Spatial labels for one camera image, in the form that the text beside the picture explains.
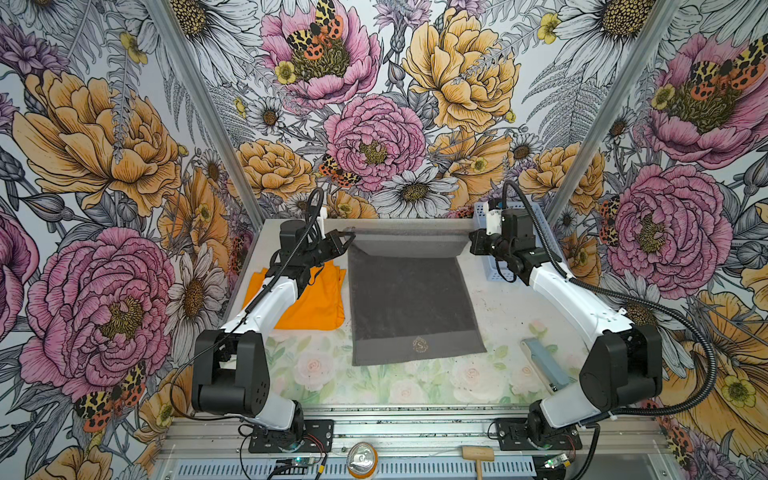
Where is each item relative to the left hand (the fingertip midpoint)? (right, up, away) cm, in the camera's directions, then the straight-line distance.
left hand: (354, 242), depth 85 cm
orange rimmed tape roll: (+4, -45, -23) cm, 50 cm away
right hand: (+33, 0, +2) cm, 33 cm away
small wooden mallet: (+30, -49, -14) cm, 60 cm away
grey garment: (+16, -18, +15) cm, 28 cm away
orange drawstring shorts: (-12, -19, +11) cm, 25 cm away
